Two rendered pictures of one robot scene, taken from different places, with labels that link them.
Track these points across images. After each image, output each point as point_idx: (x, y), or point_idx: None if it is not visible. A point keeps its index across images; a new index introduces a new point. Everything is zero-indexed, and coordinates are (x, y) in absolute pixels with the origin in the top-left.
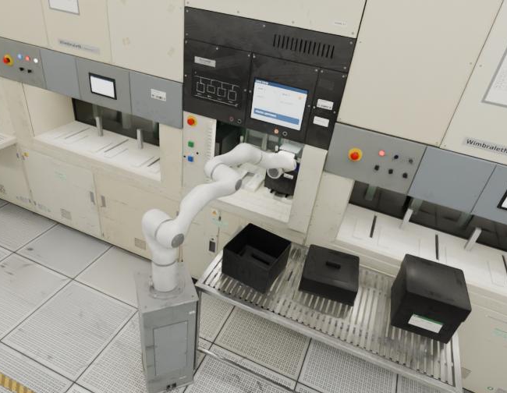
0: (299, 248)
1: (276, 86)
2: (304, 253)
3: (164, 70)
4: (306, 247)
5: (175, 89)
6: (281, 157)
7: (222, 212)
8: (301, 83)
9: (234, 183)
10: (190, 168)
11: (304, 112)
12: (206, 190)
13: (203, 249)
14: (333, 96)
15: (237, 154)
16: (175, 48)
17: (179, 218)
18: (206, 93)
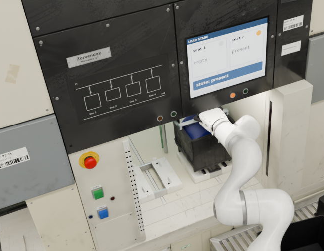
0: (296, 212)
1: (222, 35)
2: (309, 213)
3: (7, 113)
4: (299, 204)
5: (44, 131)
6: (251, 124)
7: (174, 245)
8: (257, 12)
9: (293, 207)
10: (105, 225)
11: (267, 48)
12: (275, 248)
13: None
14: (302, 7)
15: (256, 164)
16: (19, 64)
17: None
18: (105, 104)
